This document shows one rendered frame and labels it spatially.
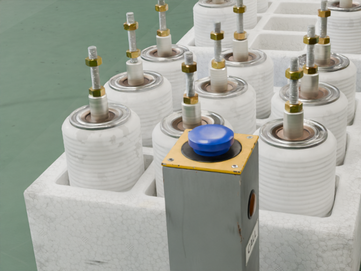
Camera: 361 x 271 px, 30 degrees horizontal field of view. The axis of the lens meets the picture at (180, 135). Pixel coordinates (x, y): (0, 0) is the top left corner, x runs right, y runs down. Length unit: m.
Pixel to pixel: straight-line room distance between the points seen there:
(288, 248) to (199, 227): 0.17
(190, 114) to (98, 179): 0.14
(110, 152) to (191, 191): 0.24
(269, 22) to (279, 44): 0.11
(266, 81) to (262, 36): 0.38
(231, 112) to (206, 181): 0.30
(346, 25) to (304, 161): 0.53
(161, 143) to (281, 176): 0.14
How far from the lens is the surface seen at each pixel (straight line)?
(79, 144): 0.80
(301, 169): 0.73
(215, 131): 0.59
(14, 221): 1.13
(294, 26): 1.46
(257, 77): 0.96
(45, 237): 0.86
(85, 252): 0.84
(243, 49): 0.98
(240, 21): 0.97
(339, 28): 1.22
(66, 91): 1.62
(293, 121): 0.74
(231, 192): 0.57
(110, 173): 0.81
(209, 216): 0.58
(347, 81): 0.95
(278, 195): 0.75
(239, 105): 0.86
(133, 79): 0.92
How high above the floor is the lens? 0.58
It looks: 26 degrees down
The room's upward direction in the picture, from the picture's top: 4 degrees counter-clockwise
